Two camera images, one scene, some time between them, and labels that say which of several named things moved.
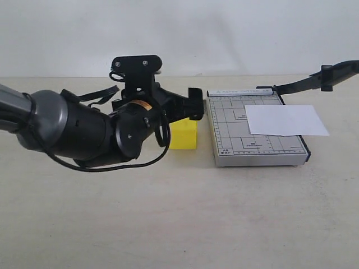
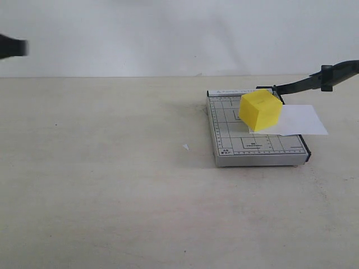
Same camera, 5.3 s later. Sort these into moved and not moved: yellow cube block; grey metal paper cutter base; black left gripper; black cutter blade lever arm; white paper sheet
Moved: black left gripper; yellow cube block
Not moved: black cutter blade lever arm; white paper sheet; grey metal paper cutter base
